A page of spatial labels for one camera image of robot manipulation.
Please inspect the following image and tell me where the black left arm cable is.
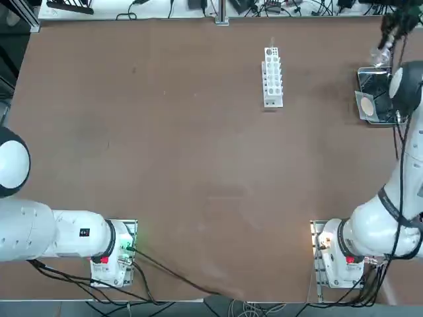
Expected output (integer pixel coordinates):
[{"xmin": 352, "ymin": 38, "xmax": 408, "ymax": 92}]
[{"xmin": 26, "ymin": 259, "xmax": 159, "ymax": 304}]

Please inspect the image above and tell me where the white test tube rack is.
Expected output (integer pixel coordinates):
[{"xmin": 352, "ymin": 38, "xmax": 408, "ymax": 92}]
[{"xmin": 262, "ymin": 47, "xmax": 284, "ymax": 109}]

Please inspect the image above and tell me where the black cable across table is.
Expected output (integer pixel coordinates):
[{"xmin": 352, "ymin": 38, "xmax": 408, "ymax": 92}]
[{"xmin": 132, "ymin": 247, "xmax": 232, "ymax": 297}]

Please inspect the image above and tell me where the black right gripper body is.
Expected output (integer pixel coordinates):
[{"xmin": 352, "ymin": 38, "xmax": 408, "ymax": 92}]
[{"xmin": 391, "ymin": 9, "xmax": 420, "ymax": 38}]

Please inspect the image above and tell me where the aluminium camera post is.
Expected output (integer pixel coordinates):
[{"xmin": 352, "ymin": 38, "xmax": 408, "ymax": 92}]
[{"xmin": 214, "ymin": 0, "xmax": 230, "ymax": 26}]

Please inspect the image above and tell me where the steel tray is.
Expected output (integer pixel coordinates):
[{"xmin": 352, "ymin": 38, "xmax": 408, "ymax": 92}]
[{"xmin": 356, "ymin": 67, "xmax": 406, "ymax": 125}]

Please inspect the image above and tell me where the aluminium profile rail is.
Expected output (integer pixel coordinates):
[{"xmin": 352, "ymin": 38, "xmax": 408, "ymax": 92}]
[{"xmin": 11, "ymin": 0, "xmax": 41, "ymax": 33}]

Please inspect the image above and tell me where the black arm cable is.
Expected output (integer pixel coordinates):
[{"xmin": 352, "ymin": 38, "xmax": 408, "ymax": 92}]
[
  {"xmin": 26, "ymin": 259, "xmax": 159, "ymax": 304},
  {"xmin": 362, "ymin": 32, "xmax": 423, "ymax": 303}
]

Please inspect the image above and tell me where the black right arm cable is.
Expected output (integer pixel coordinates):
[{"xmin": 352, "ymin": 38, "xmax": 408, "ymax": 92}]
[{"xmin": 362, "ymin": 32, "xmax": 423, "ymax": 303}]

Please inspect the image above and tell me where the square wire gauze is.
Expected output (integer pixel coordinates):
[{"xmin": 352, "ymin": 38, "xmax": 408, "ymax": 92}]
[{"xmin": 355, "ymin": 89, "xmax": 379, "ymax": 120}]

